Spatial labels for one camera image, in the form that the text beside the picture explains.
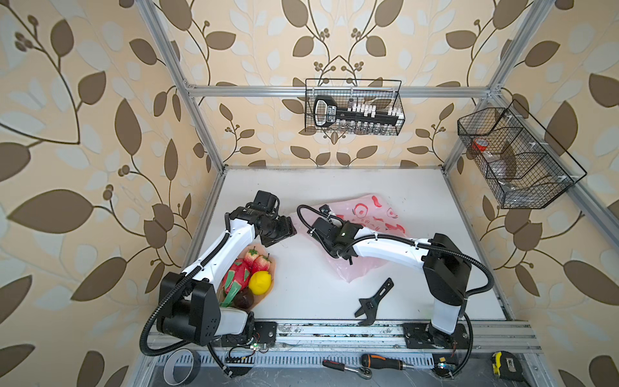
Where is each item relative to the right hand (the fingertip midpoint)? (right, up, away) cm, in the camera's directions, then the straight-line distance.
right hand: (342, 228), depth 88 cm
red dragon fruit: (-35, -14, -11) cm, 40 cm away
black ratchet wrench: (+4, -38, -21) cm, 43 cm away
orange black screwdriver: (+9, -35, -19) cm, 41 cm away
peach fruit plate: (-29, -8, -1) cm, 30 cm away
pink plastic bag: (+13, +5, +10) cm, 17 cm away
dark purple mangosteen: (-32, -20, -14) cm, 40 cm away
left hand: (-20, 0, -4) cm, 20 cm away
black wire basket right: (+55, +21, -14) cm, 61 cm away
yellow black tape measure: (+44, -35, -21) cm, 61 cm away
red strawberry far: (-33, -11, -3) cm, 35 cm away
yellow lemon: (-28, -16, -9) cm, 34 cm away
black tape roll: (-49, -38, -17) cm, 65 cm away
